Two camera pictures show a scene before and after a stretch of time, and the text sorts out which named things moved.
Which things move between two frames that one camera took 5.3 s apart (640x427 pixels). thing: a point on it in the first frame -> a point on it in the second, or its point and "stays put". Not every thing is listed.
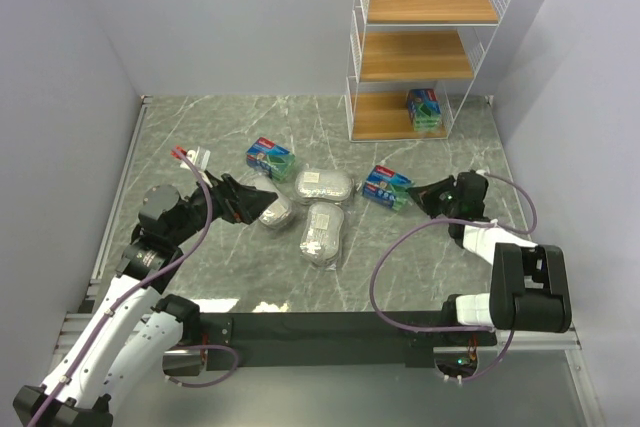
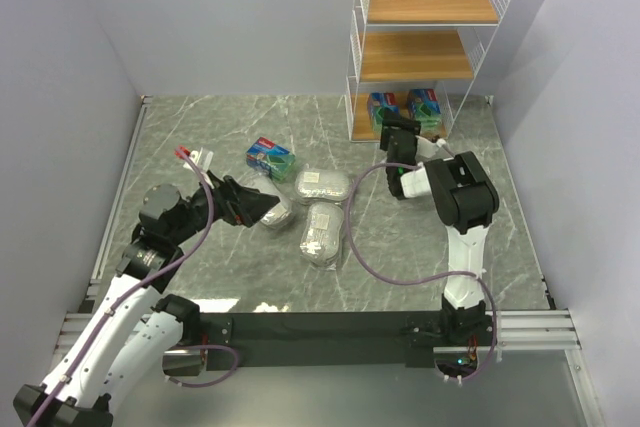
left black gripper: (228, 197) stays put
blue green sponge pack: (424, 108) stays put
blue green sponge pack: (270, 159) stays put
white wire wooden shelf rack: (421, 19) stays put
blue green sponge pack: (387, 187) -> (380, 100)
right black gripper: (445, 198) -> (396, 132)
